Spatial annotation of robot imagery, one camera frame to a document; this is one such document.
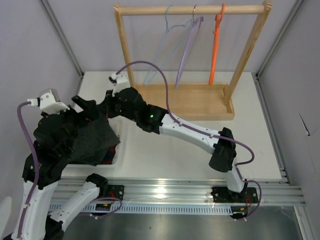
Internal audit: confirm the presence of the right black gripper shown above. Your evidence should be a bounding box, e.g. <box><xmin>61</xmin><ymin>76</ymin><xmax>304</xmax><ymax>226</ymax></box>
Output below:
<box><xmin>98</xmin><ymin>88</ymin><xmax>139</xmax><ymax>123</ymax></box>

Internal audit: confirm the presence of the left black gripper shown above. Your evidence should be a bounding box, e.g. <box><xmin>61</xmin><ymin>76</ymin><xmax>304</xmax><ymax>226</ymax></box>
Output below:
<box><xmin>50</xmin><ymin>94</ymin><xmax>99</xmax><ymax>154</ymax></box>

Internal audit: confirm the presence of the dark grey dotted skirt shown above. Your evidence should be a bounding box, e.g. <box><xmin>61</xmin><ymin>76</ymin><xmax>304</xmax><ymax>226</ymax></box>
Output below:
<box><xmin>64</xmin><ymin>107</ymin><xmax>120</xmax><ymax>166</ymax></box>

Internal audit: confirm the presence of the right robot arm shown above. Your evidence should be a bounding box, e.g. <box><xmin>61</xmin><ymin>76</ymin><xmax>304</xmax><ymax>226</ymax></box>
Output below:
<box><xmin>102</xmin><ymin>87</ymin><xmax>247</xmax><ymax>202</ymax></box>

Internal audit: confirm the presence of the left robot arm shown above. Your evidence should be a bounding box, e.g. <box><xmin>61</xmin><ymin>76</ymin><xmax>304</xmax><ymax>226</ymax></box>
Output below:
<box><xmin>7</xmin><ymin>96</ymin><xmax>118</xmax><ymax>240</ymax></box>

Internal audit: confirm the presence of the purple plastic hanger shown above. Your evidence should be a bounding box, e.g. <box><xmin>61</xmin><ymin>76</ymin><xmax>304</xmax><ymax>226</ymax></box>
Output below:
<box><xmin>175</xmin><ymin>16</ymin><xmax>204</xmax><ymax>89</ymax></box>

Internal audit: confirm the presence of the orange plastic hanger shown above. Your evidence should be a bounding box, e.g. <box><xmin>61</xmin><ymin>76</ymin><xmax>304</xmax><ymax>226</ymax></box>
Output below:
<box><xmin>208</xmin><ymin>3</ymin><xmax>226</xmax><ymax>86</ymax></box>

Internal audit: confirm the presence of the white cloth in basket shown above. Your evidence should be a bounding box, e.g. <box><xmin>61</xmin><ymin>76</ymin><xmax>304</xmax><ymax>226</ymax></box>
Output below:
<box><xmin>108</xmin><ymin>118</ymin><xmax>123</xmax><ymax>139</ymax></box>

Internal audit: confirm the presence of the red plaid garment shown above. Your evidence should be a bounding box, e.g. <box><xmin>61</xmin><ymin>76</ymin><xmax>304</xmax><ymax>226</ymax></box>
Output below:
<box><xmin>99</xmin><ymin>144</ymin><xmax>119</xmax><ymax>165</ymax></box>

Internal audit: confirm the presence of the wooden clothes rack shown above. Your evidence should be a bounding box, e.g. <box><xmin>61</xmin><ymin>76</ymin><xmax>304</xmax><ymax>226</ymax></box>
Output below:
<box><xmin>113</xmin><ymin>0</ymin><xmax>272</xmax><ymax>121</ymax></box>

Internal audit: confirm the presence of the white plastic basket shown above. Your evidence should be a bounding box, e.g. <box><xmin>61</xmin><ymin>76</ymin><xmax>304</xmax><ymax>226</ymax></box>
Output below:
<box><xmin>63</xmin><ymin>122</ymin><xmax>127</xmax><ymax>169</ymax></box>

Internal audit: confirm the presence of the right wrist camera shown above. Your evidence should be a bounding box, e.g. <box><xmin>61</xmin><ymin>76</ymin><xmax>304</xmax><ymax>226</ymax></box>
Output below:
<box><xmin>108</xmin><ymin>73</ymin><xmax>131</xmax><ymax>97</ymax></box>

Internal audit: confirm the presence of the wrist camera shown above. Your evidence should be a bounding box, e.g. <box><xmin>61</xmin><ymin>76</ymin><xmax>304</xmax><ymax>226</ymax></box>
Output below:
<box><xmin>27</xmin><ymin>88</ymin><xmax>70</xmax><ymax>115</ymax></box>
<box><xmin>108</xmin><ymin>73</ymin><xmax>131</xmax><ymax>97</ymax></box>

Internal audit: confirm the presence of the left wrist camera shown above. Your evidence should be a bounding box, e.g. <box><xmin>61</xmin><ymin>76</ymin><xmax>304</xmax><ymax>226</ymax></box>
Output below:
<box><xmin>27</xmin><ymin>88</ymin><xmax>70</xmax><ymax>115</ymax></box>

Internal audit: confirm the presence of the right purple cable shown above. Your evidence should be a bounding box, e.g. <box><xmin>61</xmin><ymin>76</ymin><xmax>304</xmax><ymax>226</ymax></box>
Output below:
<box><xmin>116</xmin><ymin>61</ymin><xmax>263</xmax><ymax>221</ymax></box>

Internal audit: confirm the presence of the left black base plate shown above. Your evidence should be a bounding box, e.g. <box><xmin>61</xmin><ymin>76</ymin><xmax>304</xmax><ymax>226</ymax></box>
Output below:
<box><xmin>106</xmin><ymin>184</ymin><xmax>125</xmax><ymax>201</ymax></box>

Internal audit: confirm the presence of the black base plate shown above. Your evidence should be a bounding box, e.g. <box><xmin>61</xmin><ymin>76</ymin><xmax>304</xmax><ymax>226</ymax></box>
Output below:
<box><xmin>210</xmin><ymin>186</ymin><xmax>259</xmax><ymax>204</ymax></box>
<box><xmin>106</xmin><ymin>184</ymin><xmax>125</xmax><ymax>201</ymax></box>

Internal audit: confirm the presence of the white slotted cable duct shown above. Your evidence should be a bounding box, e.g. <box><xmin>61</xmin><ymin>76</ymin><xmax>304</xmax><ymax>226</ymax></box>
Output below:
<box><xmin>80</xmin><ymin>202</ymin><xmax>237</xmax><ymax>216</ymax></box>

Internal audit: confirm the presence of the light blue wire hanger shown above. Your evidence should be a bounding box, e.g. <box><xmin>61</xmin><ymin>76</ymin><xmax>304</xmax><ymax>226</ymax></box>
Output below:
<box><xmin>143</xmin><ymin>5</ymin><xmax>193</xmax><ymax>88</ymax></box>

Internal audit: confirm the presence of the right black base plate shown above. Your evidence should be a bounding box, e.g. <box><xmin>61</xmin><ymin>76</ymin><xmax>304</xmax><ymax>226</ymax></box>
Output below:
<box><xmin>210</xmin><ymin>186</ymin><xmax>259</xmax><ymax>204</ymax></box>

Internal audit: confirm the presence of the aluminium mounting rail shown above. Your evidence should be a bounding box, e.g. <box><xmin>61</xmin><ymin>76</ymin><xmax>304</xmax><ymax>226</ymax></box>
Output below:
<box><xmin>51</xmin><ymin>176</ymin><xmax>307</xmax><ymax>207</ymax></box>

